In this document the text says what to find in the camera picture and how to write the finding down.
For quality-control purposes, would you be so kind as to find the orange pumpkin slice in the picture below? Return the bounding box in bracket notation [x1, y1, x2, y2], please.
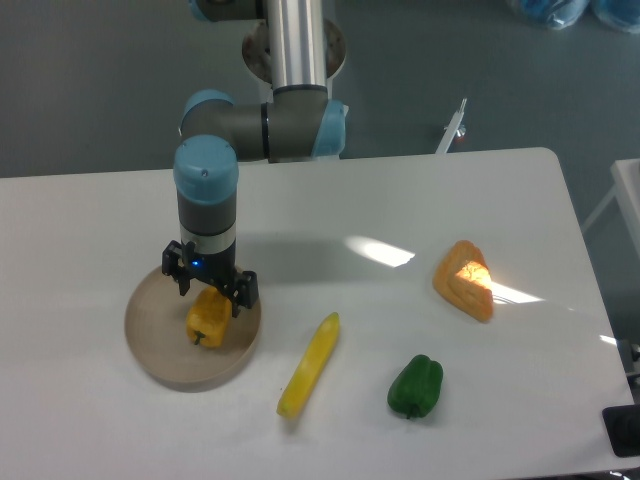
[432, 240, 494, 323]

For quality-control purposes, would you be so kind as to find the green bell pepper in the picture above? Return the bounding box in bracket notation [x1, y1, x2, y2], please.
[387, 354, 444, 419]

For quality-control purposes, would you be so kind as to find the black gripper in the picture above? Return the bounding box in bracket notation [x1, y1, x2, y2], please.
[161, 240, 259, 318]

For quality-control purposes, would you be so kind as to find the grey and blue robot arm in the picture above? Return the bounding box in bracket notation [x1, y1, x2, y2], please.
[162, 1, 346, 316]

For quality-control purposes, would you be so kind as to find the black device at table edge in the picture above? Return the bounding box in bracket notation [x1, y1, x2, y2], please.
[602, 404, 640, 458]

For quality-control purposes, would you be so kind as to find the beige round plate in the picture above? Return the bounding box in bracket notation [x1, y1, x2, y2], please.
[124, 267, 261, 392]

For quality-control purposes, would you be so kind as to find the blue plastic bag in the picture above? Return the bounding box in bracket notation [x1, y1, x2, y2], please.
[505, 0, 589, 30]
[590, 0, 639, 34]

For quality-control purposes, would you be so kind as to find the yellow bell pepper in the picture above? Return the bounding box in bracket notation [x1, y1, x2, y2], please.
[186, 287, 232, 349]

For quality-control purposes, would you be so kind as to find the white side table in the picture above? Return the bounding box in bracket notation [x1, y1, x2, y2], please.
[581, 159, 639, 240]

